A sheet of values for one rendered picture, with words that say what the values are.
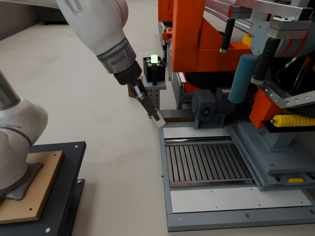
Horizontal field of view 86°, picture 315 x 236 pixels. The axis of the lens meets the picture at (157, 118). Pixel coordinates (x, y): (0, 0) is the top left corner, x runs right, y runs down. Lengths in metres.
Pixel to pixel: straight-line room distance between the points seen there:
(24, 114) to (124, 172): 0.69
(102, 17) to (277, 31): 0.48
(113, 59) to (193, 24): 0.82
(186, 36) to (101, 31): 0.84
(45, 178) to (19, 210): 0.15
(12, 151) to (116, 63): 0.59
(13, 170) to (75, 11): 0.67
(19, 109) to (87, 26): 0.60
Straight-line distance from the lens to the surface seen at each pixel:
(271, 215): 1.19
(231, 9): 0.95
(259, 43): 0.86
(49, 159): 1.04
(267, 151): 1.26
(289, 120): 1.00
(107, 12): 0.44
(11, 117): 0.94
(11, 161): 0.89
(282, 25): 0.65
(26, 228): 0.92
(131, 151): 1.37
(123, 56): 0.44
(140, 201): 1.15
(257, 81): 0.70
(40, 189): 0.95
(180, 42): 1.20
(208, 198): 1.10
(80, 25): 0.43
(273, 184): 1.19
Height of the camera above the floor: 1.04
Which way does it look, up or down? 39 degrees down
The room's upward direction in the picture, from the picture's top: straight up
